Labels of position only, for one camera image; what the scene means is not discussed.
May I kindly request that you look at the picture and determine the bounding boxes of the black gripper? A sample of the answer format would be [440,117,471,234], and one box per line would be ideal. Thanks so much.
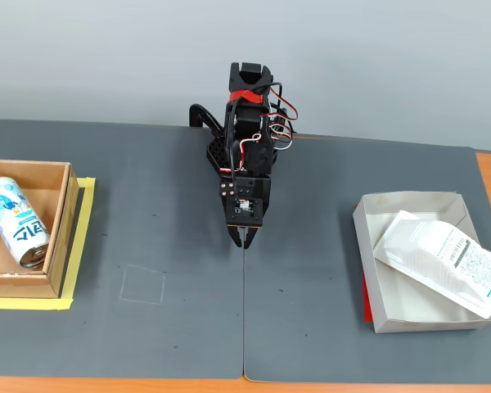
[219,174,273,250]

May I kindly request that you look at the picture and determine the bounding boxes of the white packaged sandwich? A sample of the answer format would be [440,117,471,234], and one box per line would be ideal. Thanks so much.
[372,209,491,320]

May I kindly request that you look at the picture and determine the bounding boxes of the gray paper tray box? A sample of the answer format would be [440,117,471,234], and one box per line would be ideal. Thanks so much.
[352,190,491,335]

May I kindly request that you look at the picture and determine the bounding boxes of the brown cardboard box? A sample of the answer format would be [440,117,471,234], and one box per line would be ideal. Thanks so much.
[0,158,81,300]

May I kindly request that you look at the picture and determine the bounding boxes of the dark gray table mat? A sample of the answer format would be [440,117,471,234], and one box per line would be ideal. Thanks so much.
[0,119,247,380]
[242,133,491,385]

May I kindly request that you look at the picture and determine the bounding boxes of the black table clamp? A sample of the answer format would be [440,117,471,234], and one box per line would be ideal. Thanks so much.
[188,103,226,142]

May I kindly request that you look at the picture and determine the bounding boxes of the red tape strip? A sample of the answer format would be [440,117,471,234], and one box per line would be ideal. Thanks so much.
[228,90,268,106]

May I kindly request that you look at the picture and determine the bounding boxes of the red paper sheet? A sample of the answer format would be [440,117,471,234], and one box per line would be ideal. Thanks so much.
[361,272,377,325]

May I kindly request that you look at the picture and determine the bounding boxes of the white blue drink can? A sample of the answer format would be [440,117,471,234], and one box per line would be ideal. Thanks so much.
[0,176,52,269]

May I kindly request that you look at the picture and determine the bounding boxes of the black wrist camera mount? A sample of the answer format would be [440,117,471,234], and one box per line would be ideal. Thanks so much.
[224,196,266,229]

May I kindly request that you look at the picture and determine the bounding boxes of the red white black servo wires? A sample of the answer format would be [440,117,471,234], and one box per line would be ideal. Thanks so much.
[228,95,301,174]

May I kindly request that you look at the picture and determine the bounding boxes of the black camera cable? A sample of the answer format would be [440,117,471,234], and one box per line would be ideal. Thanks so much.
[223,81,284,183]

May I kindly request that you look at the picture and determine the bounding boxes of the yellow masking tape frame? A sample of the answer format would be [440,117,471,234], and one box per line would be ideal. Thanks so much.
[0,176,97,311]

